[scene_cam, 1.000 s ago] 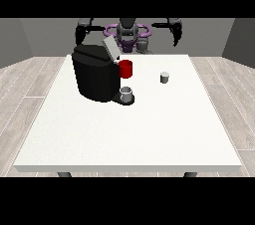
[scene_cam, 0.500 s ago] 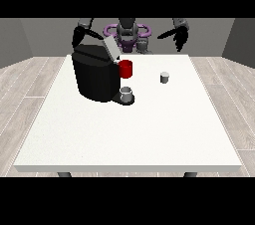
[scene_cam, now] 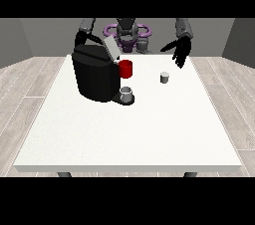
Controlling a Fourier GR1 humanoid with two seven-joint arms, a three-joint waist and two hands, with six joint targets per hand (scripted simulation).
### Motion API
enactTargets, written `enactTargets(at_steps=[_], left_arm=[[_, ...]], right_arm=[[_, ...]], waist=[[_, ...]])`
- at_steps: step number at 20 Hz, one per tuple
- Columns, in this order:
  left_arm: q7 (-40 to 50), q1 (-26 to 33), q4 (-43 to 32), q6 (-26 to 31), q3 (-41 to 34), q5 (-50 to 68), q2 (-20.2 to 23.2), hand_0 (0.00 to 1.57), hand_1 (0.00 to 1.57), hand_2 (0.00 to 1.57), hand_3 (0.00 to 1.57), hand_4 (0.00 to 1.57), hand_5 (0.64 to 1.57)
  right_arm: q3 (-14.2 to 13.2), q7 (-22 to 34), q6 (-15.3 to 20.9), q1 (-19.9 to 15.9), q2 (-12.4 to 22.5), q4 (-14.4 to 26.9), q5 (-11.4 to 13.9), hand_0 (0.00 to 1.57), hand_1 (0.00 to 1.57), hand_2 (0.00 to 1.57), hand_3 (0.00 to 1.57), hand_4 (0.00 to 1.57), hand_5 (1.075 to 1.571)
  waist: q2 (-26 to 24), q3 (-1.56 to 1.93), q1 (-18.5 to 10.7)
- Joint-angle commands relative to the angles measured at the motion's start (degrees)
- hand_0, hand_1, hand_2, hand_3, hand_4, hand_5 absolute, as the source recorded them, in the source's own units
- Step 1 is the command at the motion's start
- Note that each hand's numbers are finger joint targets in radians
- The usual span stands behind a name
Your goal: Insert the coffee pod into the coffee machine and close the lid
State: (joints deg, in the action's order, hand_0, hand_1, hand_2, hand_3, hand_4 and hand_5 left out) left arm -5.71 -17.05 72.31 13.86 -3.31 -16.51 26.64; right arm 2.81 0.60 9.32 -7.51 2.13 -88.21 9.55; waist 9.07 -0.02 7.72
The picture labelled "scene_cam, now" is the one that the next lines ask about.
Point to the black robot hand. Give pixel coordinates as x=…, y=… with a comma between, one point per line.
x=182, y=49
x=81, y=38

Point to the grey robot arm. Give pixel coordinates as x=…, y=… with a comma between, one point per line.
x=183, y=27
x=87, y=24

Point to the pale grey machine lid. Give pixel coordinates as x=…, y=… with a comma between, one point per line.
x=111, y=46

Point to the small grey coffee pod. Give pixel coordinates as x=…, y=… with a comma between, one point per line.
x=164, y=77

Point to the black coffee machine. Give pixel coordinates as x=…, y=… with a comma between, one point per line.
x=94, y=74

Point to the red pod holder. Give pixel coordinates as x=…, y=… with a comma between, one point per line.
x=126, y=68

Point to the grey robot trunk purple rings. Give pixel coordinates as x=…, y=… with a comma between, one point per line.
x=127, y=33

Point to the small grey cup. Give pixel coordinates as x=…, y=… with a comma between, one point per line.
x=126, y=94

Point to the dark table leg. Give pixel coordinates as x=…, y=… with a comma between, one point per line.
x=190, y=174
x=64, y=174

